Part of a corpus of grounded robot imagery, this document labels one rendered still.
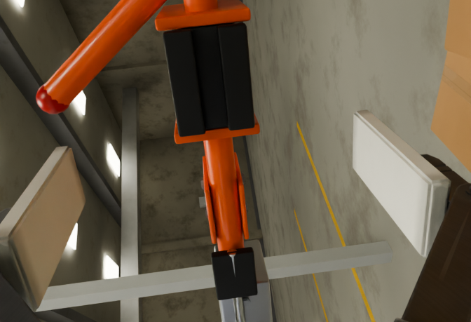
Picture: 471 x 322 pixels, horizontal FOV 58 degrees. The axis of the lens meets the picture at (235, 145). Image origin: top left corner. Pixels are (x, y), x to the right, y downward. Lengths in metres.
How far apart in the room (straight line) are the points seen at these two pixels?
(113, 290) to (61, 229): 3.25
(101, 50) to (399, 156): 0.22
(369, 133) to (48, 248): 0.13
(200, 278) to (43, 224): 3.17
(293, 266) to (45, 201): 3.21
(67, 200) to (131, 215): 12.29
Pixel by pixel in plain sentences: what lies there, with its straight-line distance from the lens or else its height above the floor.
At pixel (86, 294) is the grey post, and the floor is 2.31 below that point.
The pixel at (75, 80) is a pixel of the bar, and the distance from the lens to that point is 0.32.
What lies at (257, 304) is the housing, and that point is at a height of 1.22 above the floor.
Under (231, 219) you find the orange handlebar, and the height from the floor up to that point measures 1.23.
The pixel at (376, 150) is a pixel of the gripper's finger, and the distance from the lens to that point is 0.18.
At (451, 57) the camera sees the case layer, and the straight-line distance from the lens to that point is 1.38.
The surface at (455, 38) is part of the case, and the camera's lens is 0.57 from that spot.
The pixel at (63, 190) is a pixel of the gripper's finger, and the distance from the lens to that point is 0.19.
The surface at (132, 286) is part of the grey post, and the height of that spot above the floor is 1.97.
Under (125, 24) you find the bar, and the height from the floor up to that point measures 1.29.
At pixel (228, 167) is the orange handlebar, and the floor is 1.23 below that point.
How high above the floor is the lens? 1.24
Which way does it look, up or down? 3 degrees down
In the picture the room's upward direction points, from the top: 97 degrees counter-clockwise
